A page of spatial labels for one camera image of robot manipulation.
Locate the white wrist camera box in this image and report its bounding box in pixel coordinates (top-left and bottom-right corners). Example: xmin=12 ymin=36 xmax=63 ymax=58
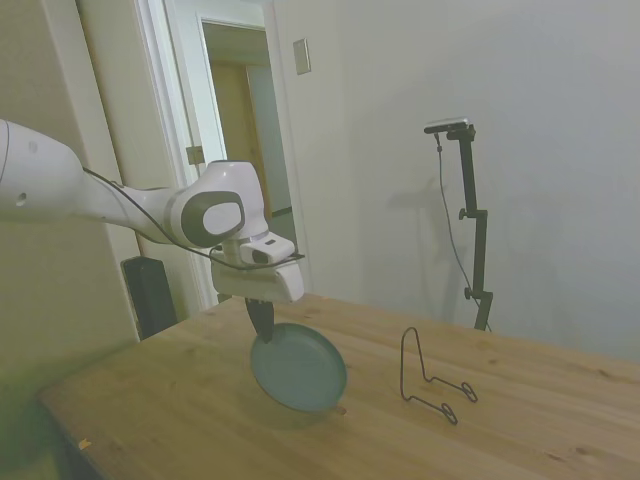
xmin=240 ymin=235 xmax=297 ymax=267

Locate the black camera stand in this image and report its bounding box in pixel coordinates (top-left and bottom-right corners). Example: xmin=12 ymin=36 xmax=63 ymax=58
xmin=445 ymin=124 xmax=495 ymax=332

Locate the white door frame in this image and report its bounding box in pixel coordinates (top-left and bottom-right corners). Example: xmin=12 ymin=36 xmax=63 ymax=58
xmin=134 ymin=0 xmax=314 ymax=311

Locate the black wire plate stand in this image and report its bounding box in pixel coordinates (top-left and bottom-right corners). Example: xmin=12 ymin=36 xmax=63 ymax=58
xmin=399 ymin=326 xmax=479 ymax=426

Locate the black upright box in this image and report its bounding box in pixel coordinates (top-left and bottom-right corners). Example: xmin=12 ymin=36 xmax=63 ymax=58
xmin=121 ymin=255 xmax=179 ymax=343

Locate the teal round plate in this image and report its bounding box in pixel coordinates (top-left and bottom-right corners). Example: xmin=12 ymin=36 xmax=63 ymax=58
xmin=249 ymin=322 xmax=348 ymax=414

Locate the brown wooden hallway door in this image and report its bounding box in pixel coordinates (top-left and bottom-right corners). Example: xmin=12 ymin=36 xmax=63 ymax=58
xmin=209 ymin=59 xmax=274 ymax=221

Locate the beige wall switch plate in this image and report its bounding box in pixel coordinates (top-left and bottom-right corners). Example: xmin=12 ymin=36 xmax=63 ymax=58
xmin=292 ymin=38 xmax=312 ymax=76

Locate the grey exterior camera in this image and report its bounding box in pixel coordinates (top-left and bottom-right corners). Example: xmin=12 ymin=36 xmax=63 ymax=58
xmin=423 ymin=116 xmax=472 ymax=135

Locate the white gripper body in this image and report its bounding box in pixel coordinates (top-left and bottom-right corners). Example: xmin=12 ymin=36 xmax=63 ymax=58
xmin=210 ymin=262 xmax=305 ymax=304

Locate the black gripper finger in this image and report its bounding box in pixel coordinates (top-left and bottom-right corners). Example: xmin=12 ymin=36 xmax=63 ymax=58
xmin=244 ymin=298 xmax=261 ymax=335
xmin=257 ymin=299 xmax=276 ymax=344

